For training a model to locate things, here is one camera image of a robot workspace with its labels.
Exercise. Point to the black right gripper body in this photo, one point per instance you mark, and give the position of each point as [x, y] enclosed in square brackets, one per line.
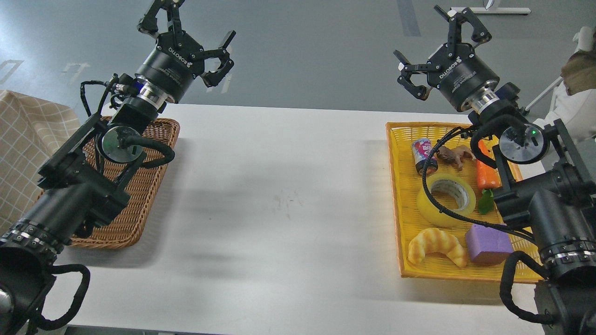
[459, 74]

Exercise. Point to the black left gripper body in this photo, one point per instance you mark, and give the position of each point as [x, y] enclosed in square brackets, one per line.
[172, 65]

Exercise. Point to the yellow tape roll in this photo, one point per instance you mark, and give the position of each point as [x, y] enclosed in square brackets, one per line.
[451, 191]

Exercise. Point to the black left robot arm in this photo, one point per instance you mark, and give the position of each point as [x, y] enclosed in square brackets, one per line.
[84, 182]

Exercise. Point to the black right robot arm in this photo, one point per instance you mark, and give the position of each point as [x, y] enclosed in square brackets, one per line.
[545, 185]

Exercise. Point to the white stand base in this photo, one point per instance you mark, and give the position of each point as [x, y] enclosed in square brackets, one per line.
[492, 10]

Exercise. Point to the small soda can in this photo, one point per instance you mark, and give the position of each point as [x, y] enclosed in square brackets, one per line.
[423, 156]

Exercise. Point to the brown toy animal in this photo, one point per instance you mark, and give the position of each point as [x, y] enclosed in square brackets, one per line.
[455, 156]

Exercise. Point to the orange toy carrot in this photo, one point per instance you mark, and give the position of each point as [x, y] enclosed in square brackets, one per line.
[486, 177]

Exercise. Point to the person in white clothes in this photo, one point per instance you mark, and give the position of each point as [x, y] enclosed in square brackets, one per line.
[575, 98]

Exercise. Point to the brown wicker basket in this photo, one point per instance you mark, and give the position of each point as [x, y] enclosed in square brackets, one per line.
[126, 229]

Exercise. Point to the yellow plastic basket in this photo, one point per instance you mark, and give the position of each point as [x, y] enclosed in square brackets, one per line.
[409, 221]

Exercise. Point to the beige checkered cloth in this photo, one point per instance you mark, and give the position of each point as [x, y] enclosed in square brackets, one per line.
[31, 130]

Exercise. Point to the toy croissant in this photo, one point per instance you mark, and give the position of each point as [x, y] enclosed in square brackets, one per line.
[434, 240]

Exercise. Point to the purple block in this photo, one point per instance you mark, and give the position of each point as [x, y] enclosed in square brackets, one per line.
[487, 246]

